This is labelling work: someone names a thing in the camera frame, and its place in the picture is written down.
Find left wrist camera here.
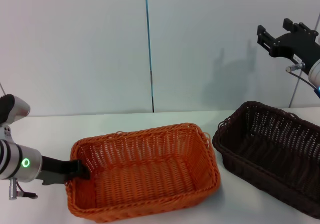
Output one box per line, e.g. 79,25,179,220
0,94,31,128

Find right gripper cable with connectors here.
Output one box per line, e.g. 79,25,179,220
285,62,320,93

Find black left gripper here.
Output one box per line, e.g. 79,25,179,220
39,155,91,186

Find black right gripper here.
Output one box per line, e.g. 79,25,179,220
256,18,320,71

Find left gripper cable with connector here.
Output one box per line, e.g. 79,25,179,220
8,178,39,200

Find orange wicker basket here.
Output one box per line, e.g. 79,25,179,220
65,122,221,223

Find dark brown wicker basket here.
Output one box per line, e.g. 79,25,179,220
211,100,320,219

